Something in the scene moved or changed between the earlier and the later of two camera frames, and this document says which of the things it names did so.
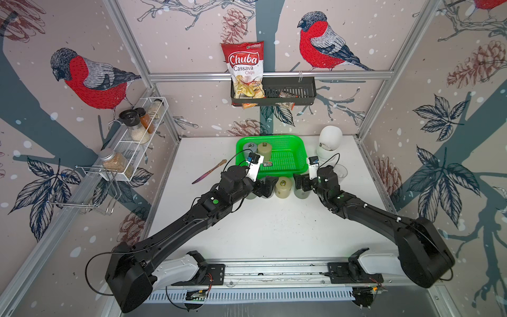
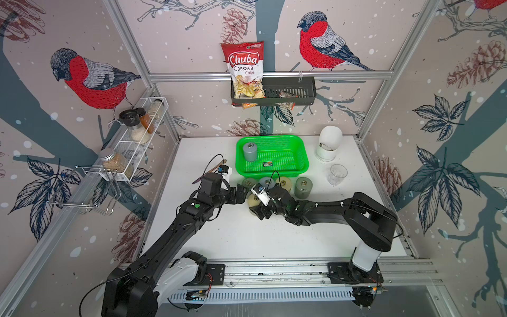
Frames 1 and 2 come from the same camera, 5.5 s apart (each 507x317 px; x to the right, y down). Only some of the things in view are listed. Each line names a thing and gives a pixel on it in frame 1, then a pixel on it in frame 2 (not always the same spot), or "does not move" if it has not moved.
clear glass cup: (340, 171) does not move
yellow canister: (265, 149) → (253, 200)
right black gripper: (305, 180) → (260, 211)
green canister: (300, 193) does not move
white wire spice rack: (125, 158) does not move
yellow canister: (283, 187) does not move
